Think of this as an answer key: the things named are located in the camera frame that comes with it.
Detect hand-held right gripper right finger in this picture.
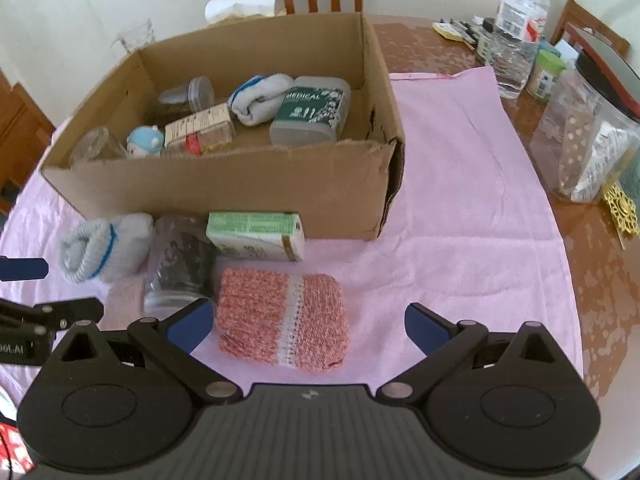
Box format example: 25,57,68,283
377,303,573,405

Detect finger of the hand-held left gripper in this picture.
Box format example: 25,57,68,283
0,296,105,333
0,256,49,282

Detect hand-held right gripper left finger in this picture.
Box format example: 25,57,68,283
47,298,240,405

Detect clear jar of dark snacks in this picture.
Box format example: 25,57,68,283
142,215,218,313

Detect large white blue socks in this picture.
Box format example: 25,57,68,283
59,212,155,285

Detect pink knit sock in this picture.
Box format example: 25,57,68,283
216,267,349,373

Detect green tissue pack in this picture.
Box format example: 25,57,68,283
206,211,306,262

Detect small clear jar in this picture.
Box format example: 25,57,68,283
69,126,126,165

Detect brown cardboard box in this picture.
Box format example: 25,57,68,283
41,12,406,242

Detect blue white round toy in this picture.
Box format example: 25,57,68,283
126,125,166,159

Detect small beige carton box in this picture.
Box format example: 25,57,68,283
164,102,233,143

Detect small white blue sock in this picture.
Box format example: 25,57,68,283
227,73,295,127

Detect grey lid jar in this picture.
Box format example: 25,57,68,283
159,76,216,113

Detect green medical wipes container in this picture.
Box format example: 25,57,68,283
269,76,352,147

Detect red printed bag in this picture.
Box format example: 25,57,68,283
0,420,33,480

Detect pink table cloth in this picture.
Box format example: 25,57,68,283
0,65,585,411

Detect gold ornament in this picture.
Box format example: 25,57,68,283
601,182,640,238

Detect large clear plastic jar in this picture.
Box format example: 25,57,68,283
529,52,640,205

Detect teal packet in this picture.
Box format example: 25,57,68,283
617,155,640,201

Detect clear glass mug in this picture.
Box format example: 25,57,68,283
111,19,156,55

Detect green lid jar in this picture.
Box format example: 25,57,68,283
526,50,567,101

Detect small dark jar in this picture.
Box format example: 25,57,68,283
475,17,497,61

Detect clear plastic water bottle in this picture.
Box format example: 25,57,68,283
487,0,551,100

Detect white paper sheet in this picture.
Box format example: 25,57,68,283
552,35,581,58

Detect gold tissue box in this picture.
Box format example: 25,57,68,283
204,0,287,28

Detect red case phone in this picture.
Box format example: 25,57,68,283
565,24,640,121

